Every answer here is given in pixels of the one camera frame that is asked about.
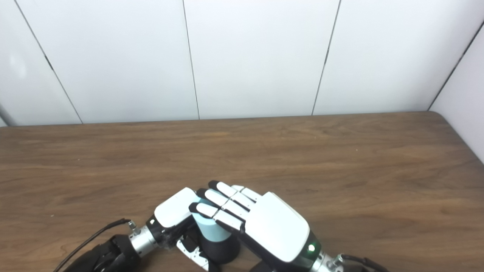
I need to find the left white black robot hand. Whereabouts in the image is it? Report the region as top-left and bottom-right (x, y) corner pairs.
(146, 187), (222, 272)

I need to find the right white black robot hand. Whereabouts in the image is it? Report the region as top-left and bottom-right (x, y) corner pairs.
(188, 180), (322, 271)

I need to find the light-blue cylindrical hose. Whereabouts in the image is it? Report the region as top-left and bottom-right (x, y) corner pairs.
(191, 196), (232, 242)

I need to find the black funnel-shaped nozzle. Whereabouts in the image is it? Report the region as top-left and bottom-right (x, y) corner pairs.
(200, 235), (241, 265)

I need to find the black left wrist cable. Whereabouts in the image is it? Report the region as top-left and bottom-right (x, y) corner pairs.
(52, 218), (137, 272)

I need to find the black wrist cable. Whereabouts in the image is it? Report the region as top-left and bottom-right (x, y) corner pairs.
(52, 218), (137, 272)
(332, 254), (390, 272)

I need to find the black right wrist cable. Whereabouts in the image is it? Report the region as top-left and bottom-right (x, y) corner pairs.
(332, 254), (390, 272)

